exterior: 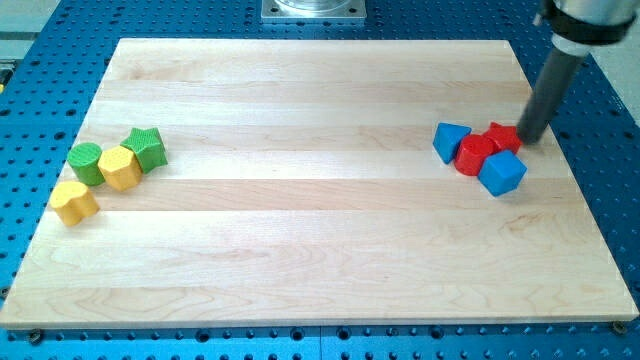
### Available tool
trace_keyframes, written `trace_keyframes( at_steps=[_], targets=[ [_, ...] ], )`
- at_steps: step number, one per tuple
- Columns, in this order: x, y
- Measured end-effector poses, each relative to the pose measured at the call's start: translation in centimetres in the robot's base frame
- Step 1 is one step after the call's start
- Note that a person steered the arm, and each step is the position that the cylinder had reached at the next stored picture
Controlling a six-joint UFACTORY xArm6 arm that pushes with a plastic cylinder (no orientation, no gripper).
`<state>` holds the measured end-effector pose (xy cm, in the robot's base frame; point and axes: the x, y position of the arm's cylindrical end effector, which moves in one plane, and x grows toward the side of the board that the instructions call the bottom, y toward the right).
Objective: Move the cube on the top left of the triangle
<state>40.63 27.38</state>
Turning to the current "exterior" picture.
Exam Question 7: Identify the yellow hexagon block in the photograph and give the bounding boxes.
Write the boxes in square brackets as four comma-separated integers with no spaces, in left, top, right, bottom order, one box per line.
[98,146,142,192]

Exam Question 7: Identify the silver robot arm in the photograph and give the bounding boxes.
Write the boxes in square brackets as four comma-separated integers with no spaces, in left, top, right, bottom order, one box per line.
[516,0,639,145]

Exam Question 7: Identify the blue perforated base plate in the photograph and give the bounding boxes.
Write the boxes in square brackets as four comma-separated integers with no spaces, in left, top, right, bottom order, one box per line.
[1,0,639,359]

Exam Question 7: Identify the blue triangle block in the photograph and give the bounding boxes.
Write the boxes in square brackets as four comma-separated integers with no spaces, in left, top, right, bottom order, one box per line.
[433,122,471,164]

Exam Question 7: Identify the red cylinder block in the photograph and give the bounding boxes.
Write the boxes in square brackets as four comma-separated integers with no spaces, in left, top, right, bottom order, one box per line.
[454,134,496,176]

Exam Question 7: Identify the green cylinder block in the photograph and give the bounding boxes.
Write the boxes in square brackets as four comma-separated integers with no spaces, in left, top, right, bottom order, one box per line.
[67,142,105,186]

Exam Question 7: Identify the red star block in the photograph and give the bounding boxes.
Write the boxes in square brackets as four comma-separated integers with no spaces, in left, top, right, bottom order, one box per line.
[483,122,522,154]

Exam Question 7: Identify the yellow heart block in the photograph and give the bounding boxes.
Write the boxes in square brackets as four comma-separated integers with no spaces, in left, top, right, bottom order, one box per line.
[49,181,100,226]

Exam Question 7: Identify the blue cube block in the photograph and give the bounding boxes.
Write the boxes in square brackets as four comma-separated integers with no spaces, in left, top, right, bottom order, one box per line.
[478,150,527,196]

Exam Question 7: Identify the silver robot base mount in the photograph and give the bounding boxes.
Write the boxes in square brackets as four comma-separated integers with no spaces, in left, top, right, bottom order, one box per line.
[260,0,367,21]

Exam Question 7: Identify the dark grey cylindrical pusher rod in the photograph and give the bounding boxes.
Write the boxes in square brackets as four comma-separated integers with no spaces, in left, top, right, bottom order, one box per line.
[516,48,585,144]

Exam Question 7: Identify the green star block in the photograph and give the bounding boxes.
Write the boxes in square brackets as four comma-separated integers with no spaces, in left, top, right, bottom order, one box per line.
[120,128,168,174]

